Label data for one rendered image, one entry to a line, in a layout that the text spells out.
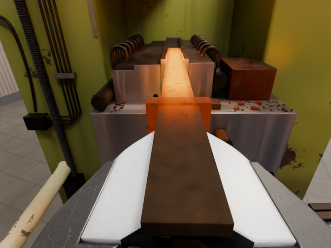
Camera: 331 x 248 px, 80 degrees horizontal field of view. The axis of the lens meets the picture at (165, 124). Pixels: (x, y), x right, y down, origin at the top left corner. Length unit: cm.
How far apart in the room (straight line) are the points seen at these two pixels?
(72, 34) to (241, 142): 47
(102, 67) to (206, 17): 47
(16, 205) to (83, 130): 111
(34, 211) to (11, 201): 112
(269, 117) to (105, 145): 32
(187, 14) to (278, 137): 60
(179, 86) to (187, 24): 69
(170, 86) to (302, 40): 47
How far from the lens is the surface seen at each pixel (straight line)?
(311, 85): 67
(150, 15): 87
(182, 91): 18
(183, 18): 87
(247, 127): 40
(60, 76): 61
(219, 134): 37
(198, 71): 40
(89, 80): 60
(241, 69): 42
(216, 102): 39
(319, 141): 78
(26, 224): 63
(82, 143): 71
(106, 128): 40
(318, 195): 175
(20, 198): 174
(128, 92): 42
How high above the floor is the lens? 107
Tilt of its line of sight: 29 degrees down
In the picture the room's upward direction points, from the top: 1 degrees counter-clockwise
